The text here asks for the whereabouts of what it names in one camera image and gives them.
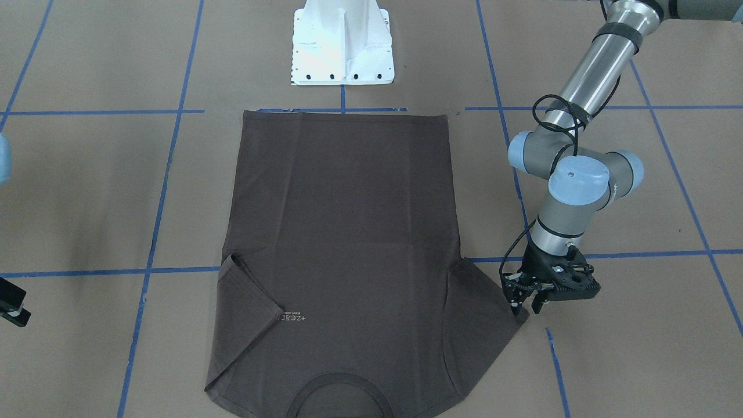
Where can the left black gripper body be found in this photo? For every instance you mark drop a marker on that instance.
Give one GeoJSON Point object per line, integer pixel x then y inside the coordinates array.
{"type": "Point", "coordinates": [534, 262]}

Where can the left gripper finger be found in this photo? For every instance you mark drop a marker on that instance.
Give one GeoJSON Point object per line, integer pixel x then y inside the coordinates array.
{"type": "Point", "coordinates": [515, 295]}
{"type": "Point", "coordinates": [541, 298]}

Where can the brown t-shirt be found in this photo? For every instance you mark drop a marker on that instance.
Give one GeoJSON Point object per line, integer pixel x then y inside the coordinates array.
{"type": "Point", "coordinates": [342, 290]}

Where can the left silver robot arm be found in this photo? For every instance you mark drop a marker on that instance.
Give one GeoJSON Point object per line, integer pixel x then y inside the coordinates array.
{"type": "Point", "coordinates": [581, 182]}

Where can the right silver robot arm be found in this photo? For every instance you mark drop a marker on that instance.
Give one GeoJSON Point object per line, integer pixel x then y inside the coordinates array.
{"type": "Point", "coordinates": [6, 164]}

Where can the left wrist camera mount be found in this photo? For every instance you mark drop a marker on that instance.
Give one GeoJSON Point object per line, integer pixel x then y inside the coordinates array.
{"type": "Point", "coordinates": [572, 277]}

